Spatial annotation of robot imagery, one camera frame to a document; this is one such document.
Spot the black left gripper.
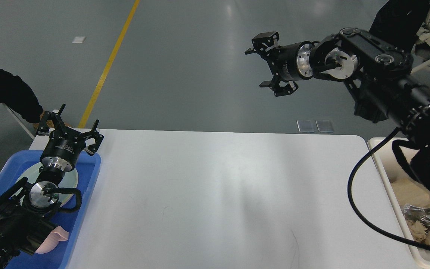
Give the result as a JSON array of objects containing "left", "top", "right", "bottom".
[{"left": 36, "top": 103, "right": 104, "bottom": 172}]

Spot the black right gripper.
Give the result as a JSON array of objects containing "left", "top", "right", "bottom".
[{"left": 244, "top": 32, "right": 314, "bottom": 97}]

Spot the pink mug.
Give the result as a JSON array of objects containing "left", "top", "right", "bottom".
[{"left": 35, "top": 225, "right": 70, "bottom": 254}]

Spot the large brown paper bag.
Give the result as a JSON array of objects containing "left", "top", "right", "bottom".
[{"left": 390, "top": 177, "right": 430, "bottom": 208}]

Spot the silver foil bag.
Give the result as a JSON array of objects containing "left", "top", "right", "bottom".
[{"left": 401, "top": 204, "right": 430, "bottom": 226}]

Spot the paper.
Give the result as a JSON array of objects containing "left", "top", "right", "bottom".
[{"left": 406, "top": 220, "right": 428, "bottom": 243}]

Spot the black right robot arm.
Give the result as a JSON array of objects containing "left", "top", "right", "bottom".
[{"left": 244, "top": 28, "right": 430, "bottom": 251}]

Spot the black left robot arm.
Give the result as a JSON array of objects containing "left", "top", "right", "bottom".
[{"left": 0, "top": 105, "right": 104, "bottom": 269}]

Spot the tan boot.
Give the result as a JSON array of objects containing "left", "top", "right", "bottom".
[{"left": 34, "top": 111, "right": 72, "bottom": 130}]

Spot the left clear floor plate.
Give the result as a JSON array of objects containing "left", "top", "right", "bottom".
[{"left": 297, "top": 120, "right": 315, "bottom": 133}]

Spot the clear floor plate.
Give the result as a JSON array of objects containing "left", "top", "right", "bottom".
[
  {"left": 315, "top": 120, "right": 334, "bottom": 133},
  {"left": 297, "top": 120, "right": 315, "bottom": 133}
]

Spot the right clear floor plate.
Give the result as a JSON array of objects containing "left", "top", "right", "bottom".
[{"left": 315, "top": 120, "right": 334, "bottom": 133}]

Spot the person in black left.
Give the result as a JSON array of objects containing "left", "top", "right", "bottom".
[{"left": 0, "top": 69, "right": 43, "bottom": 124}]

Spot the white floor tag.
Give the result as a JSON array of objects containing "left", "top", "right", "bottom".
[{"left": 71, "top": 36, "right": 86, "bottom": 44}]

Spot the black jacket on chair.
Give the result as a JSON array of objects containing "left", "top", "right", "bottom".
[{"left": 369, "top": 0, "right": 430, "bottom": 52}]

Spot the beige plastic bin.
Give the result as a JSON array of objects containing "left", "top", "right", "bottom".
[{"left": 372, "top": 138, "right": 430, "bottom": 269}]

